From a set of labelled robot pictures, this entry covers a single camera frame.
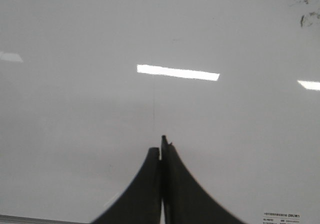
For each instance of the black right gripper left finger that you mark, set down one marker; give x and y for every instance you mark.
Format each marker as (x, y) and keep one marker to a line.
(141, 201)

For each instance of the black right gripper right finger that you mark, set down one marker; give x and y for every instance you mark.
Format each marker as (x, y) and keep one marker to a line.
(185, 201)

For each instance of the white product label sticker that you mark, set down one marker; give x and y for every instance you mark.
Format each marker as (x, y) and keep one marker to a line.
(280, 218)

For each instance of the white whiteboard with metal frame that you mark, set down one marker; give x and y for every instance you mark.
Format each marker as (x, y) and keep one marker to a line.
(88, 86)

